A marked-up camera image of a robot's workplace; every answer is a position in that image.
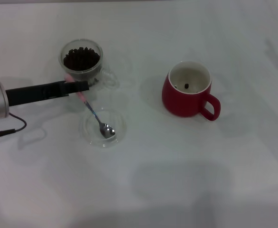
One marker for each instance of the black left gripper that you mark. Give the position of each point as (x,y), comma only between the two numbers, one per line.
(34,93)

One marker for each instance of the red ceramic mug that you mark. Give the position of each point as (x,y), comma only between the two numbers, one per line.
(179,102)

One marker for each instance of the coffee beans pile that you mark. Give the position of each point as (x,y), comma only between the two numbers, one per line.
(82,60)

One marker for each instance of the small scooped coffee bean portion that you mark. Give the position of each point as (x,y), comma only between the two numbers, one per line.
(186,85)

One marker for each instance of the double-wall glass cup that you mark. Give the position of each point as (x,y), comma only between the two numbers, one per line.
(91,71)

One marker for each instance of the round clear glass saucer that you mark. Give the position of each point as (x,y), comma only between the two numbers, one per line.
(115,137)

